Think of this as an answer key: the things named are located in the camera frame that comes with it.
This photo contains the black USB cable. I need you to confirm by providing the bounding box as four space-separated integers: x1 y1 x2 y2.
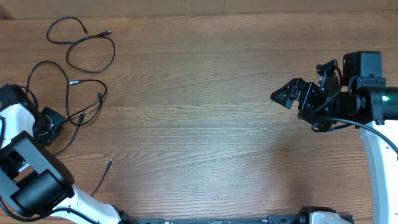
45 16 116 75
52 112 113 197
26 60 108 127

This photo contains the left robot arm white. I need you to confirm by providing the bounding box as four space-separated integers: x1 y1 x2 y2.
1 84 134 224

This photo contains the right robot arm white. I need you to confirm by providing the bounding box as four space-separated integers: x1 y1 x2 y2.
271 51 397 223

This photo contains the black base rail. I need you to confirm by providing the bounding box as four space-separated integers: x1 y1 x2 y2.
133 215 300 224

